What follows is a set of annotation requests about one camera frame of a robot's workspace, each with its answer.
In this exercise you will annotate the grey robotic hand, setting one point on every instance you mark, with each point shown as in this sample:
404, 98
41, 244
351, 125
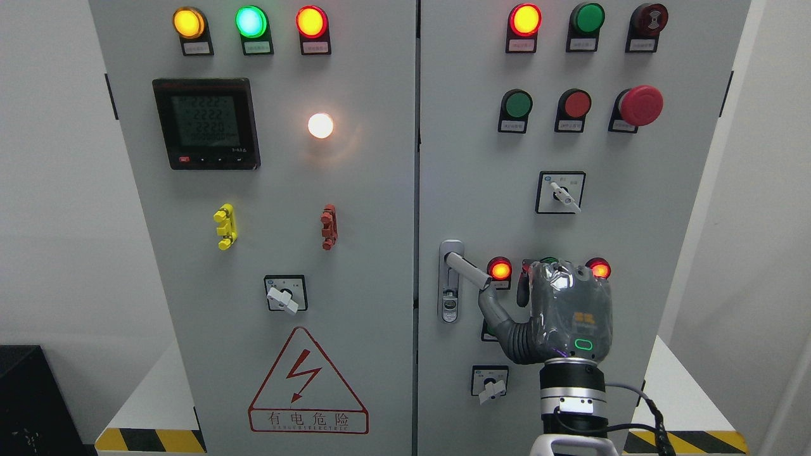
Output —
570, 315

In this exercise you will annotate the silver door handle lock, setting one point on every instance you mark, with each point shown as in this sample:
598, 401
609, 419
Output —
452, 266

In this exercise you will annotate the grey right cabinet door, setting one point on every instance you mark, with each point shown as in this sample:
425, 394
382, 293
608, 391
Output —
479, 186

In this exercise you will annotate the grey cabinet door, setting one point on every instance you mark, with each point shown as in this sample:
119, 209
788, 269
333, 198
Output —
359, 293
479, 186

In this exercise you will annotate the grey left cabinet door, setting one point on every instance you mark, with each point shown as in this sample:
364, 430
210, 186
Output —
359, 293

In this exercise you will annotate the orange-red indicator light left door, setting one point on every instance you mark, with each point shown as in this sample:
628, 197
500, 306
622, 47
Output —
312, 25

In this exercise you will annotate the red lit indicator lower right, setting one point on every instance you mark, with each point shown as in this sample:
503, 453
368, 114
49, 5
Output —
600, 267

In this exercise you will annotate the red lit indicator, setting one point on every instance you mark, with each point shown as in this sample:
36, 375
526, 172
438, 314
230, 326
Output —
500, 270
522, 29
600, 267

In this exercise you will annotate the red lit indicator lower left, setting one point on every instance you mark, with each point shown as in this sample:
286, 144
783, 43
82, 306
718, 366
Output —
500, 270

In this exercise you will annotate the green push button lower left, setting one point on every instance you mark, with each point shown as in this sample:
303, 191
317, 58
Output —
486, 335

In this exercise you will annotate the green push button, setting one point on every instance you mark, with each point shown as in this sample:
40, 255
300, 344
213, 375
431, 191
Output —
514, 112
486, 335

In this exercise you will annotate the white platform with hazard stripes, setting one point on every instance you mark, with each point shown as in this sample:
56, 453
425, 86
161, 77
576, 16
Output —
158, 418

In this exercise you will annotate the red push button upper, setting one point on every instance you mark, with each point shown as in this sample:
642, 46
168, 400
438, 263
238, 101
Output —
572, 108

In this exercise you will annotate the green push button upper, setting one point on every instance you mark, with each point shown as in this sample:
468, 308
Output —
514, 112

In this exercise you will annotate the red emergency stop mushroom button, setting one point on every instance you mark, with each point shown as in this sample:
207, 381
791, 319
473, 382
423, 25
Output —
636, 107

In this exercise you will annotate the red-brown plastic clip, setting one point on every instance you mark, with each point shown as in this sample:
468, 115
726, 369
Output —
329, 227

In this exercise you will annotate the red electric hazard warning sticker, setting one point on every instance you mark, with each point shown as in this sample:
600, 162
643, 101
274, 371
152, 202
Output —
304, 393

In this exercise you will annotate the green indicator top right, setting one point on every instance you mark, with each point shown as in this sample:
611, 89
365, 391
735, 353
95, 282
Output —
586, 20

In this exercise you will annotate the red lit indicator top right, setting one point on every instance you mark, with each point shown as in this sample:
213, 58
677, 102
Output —
522, 29

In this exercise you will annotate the dark red buzzer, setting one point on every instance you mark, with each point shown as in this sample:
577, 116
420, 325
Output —
645, 26

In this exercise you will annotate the white glowing indicator light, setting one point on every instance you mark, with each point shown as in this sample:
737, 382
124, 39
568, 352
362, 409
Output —
321, 125

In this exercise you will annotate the yellow plastic clip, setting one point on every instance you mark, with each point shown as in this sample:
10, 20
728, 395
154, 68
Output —
226, 226

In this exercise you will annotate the black digital power meter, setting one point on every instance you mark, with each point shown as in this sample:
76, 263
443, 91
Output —
208, 124

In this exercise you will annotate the green lit indicator light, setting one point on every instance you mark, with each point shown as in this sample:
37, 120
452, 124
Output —
253, 27

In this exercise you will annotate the yellow indicator light top left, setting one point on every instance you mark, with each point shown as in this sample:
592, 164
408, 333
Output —
194, 33

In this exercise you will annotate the black box bottom left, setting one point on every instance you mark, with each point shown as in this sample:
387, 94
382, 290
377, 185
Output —
34, 416

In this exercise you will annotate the white selector switch lower right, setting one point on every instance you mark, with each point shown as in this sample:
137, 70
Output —
488, 382

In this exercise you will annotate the white selector switch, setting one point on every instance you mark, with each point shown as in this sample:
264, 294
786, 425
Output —
560, 192
488, 382

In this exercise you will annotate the white selector switch upper right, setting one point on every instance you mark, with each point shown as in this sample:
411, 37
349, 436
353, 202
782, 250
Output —
560, 192

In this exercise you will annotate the white selector switch left door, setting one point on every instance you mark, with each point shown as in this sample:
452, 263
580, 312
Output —
286, 293

